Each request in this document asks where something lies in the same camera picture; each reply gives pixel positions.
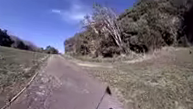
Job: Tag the bare pale tree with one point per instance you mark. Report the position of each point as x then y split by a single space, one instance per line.
107 26

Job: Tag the grey paved path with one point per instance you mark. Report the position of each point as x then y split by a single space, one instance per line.
69 85

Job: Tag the wooded hillside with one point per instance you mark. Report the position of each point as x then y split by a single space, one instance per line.
154 25

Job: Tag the dry grass slope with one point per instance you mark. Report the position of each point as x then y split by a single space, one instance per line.
158 86

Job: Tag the dry grass field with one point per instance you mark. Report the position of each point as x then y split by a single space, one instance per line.
6 66

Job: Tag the distant row of trees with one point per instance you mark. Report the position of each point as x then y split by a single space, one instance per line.
5 39

